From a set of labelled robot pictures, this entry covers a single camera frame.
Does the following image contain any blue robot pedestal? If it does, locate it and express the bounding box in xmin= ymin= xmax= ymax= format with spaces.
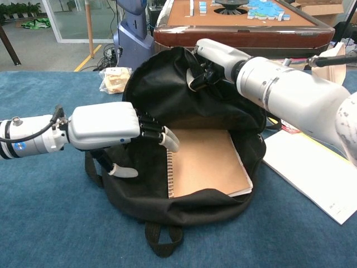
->
xmin=113 ymin=0 xmax=156 ymax=71

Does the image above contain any black tripod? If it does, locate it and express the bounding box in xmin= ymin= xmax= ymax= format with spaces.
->
xmin=344 ymin=0 xmax=357 ymax=34

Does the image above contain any brown mahjong table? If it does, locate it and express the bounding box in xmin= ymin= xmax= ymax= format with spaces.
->
xmin=153 ymin=0 xmax=335 ymax=59

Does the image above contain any cardboard box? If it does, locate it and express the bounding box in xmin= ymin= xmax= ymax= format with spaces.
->
xmin=290 ymin=0 xmax=345 ymax=27

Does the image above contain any wooden pole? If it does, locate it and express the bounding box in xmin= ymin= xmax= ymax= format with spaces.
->
xmin=84 ymin=0 xmax=95 ymax=59

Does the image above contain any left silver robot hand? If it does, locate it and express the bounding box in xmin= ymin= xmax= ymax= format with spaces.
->
xmin=67 ymin=102 xmax=181 ymax=179

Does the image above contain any green cloth on floor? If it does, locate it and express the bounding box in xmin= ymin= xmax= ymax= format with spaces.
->
xmin=21 ymin=17 xmax=52 ymax=30

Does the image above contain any white and yellow notepad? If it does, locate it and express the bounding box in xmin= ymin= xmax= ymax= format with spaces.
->
xmin=262 ymin=130 xmax=357 ymax=226

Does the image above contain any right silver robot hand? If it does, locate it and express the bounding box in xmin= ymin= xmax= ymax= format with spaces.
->
xmin=186 ymin=38 xmax=252 ymax=92

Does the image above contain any dark table leg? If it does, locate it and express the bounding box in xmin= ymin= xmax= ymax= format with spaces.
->
xmin=0 ymin=24 xmax=22 ymax=67

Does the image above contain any brown spiral notebook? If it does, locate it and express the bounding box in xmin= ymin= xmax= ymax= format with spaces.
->
xmin=166 ymin=128 xmax=254 ymax=199

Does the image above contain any blue table mat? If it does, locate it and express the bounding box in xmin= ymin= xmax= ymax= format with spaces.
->
xmin=0 ymin=70 xmax=357 ymax=268

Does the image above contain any black backpack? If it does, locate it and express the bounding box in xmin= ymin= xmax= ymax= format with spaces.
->
xmin=84 ymin=46 xmax=281 ymax=258

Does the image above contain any bagged crackers snack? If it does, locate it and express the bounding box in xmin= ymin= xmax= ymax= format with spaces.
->
xmin=99 ymin=66 xmax=132 ymax=95

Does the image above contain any tangle of floor cables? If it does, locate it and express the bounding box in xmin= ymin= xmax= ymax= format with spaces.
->
xmin=93 ymin=43 xmax=121 ymax=72

